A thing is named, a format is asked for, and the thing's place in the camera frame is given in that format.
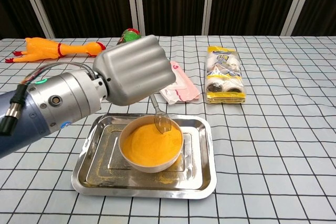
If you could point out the yellow pack of rolls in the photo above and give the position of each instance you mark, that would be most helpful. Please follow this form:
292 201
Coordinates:
223 77

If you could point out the checkered white tablecloth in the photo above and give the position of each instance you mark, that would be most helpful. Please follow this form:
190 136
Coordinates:
275 142

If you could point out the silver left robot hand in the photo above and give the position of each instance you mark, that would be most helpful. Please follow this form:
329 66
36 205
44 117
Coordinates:
134 72

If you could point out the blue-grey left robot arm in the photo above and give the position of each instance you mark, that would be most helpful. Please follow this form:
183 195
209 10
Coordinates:
65 98

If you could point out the yellow rubber chicken toy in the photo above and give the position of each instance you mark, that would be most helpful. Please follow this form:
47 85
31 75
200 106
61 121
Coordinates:
39 49

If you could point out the orange round bowl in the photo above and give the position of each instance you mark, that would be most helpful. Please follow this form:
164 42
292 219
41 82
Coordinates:
147 169

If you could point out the rectangular steel tray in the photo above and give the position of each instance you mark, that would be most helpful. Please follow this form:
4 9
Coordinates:
99 166

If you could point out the clear plastic spoon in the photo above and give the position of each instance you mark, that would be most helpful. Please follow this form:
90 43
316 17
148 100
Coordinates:
162 124

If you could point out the black pleated curtain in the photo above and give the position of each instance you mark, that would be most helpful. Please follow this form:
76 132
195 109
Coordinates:
173 3

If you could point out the green chip can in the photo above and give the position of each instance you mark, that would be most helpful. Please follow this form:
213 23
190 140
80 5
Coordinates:
130 35

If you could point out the pink wet wipes pack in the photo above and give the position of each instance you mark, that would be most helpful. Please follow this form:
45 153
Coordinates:
183 90

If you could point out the white partition frame post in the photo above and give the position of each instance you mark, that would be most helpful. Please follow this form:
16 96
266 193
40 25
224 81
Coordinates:
296 3
36 6
135 3
210 3

